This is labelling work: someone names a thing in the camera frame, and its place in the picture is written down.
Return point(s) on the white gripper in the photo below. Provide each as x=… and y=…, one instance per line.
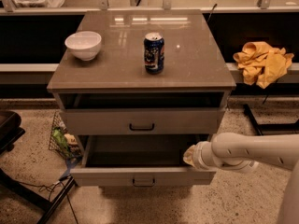
x=200, y=156

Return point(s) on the grey drawer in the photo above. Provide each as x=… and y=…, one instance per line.
x=142, y=121
x=139, y=161

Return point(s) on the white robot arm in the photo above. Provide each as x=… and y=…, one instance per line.
x=240, y=153

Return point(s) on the grey drawer cabinet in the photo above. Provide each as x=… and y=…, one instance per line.
x=194, y=75

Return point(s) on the grey top drawer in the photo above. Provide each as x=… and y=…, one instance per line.
x=142, y=121

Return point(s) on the yellow crumpled cloth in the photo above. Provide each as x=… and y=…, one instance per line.
x=261, y=64

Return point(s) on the blue soda can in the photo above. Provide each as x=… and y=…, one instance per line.
x=154, y=53

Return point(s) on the white ceramic bowl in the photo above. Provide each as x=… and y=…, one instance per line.
x=84, y=45

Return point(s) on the dark chair seat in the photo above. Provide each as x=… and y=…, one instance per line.
x=10, y=130

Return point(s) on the black stand base left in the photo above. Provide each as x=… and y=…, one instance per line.
x=47, y=198

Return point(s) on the wire mesh waste basket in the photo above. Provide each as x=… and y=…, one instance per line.
x=61, y=141

